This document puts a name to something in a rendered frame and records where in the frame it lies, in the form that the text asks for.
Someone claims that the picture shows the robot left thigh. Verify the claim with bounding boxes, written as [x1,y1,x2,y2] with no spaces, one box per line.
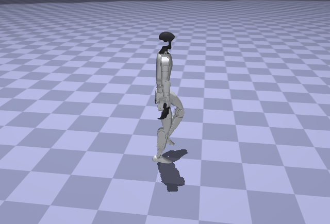
[170,90,185,117]

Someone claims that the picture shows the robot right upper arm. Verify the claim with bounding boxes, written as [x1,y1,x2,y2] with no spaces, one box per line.
[160,57,170,86]

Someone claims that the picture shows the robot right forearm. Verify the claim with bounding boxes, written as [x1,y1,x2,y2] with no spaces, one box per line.
[162,81,171,108]

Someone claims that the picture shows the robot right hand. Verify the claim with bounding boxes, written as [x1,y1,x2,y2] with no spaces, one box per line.
[158,103,170,119]

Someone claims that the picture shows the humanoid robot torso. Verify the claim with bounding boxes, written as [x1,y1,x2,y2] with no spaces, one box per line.
[155,51,173,102]

